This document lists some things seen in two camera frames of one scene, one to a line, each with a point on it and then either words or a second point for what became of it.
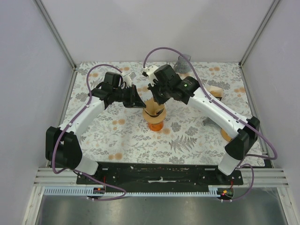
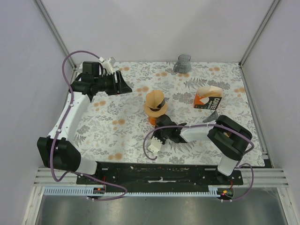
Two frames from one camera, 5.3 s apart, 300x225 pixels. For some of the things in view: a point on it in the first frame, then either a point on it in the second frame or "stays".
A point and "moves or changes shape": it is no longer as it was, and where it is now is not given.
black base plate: (160, 175) stays
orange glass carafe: (155, 127) moves or changes shape
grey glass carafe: (183, 65) stays
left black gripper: (135, 101) → (119, 88)
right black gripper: (153, 87) → (156, 134)
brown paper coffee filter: (153, 112) moves or changes shape
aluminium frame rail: (263, 177) stays
